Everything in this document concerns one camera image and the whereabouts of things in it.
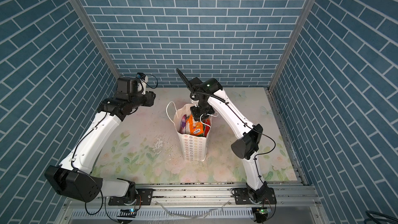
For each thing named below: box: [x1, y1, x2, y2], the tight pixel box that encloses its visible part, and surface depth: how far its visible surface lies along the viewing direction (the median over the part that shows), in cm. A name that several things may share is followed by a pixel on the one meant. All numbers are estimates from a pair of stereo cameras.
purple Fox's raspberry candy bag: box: [179, 114, 187, 134], surface depth 84 cm
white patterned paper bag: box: [165, 101, 213, 162], surface depth 75 cm
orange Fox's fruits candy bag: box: [189, 114, 204, 136], surface depth 76 cm
